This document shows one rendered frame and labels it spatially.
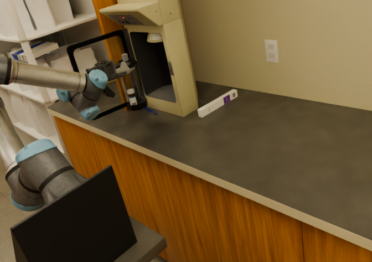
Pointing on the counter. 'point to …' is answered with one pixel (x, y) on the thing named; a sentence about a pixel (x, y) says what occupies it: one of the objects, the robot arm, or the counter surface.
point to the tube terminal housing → (173, 56)
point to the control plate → (125, 19)
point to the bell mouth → (154, 37)
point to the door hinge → (128, 42)
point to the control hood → (151, 18)
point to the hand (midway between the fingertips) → (127, 68)
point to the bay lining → (150, 62)
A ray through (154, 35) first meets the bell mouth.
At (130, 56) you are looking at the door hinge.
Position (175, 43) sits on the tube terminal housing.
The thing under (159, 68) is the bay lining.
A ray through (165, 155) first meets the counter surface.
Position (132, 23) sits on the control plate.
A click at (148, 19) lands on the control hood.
